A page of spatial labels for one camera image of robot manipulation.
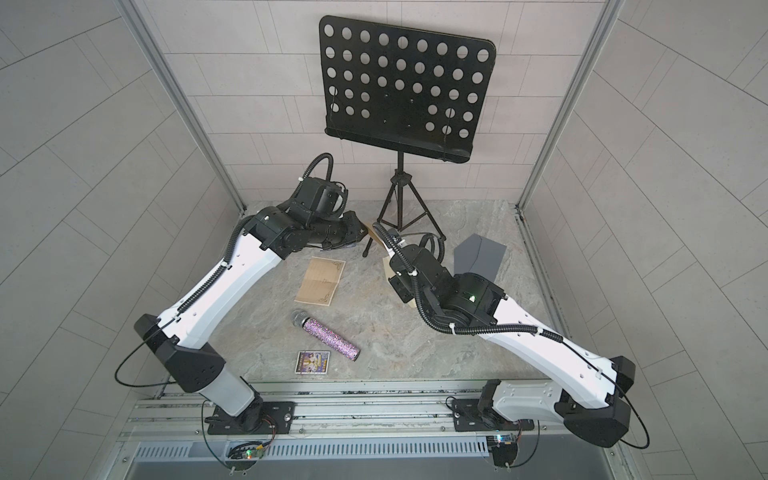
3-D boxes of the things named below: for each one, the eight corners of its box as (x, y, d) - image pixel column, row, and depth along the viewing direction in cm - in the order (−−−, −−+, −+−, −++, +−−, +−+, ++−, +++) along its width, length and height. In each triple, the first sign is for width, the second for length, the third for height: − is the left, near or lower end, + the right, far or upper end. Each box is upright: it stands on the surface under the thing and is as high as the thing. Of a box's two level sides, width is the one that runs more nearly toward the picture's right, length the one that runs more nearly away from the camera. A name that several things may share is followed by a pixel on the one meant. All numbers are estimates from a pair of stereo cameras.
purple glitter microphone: (292, 323, 88) (288, 317, 85) (301, 312, 91) (298, 306, 87) (354, 363, 81) (353, 359, 78) (362, 351, 83) (361, 346, 80)
